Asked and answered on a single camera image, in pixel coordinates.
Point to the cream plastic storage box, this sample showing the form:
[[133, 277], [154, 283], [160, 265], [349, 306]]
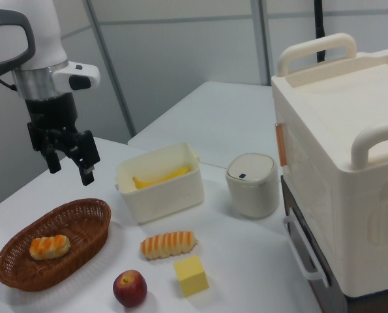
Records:
[[161, 202]]

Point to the black pole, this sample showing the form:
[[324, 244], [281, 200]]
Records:
[[319, 26]]

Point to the yellow foam cube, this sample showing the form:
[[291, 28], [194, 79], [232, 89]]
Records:
[[192, 277]]

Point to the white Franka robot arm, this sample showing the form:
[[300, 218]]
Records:
[[47, 32]]

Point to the red apple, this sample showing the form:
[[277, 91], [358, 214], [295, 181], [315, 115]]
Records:
[[130, 288]]

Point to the long orange striped bread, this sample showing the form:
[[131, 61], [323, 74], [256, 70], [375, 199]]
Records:
[[167, 244]]

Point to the yellow banana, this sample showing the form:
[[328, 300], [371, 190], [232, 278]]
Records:
[[148, 183]]

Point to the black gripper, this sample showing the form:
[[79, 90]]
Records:
[[51, 114]]

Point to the short orange striped bread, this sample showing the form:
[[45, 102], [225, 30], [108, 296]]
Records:
[[50, 247]]

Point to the brown wicker basket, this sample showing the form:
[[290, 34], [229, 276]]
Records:
[[83, 221]]

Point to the small cream trash can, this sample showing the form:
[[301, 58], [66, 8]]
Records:
[[252, 195]]

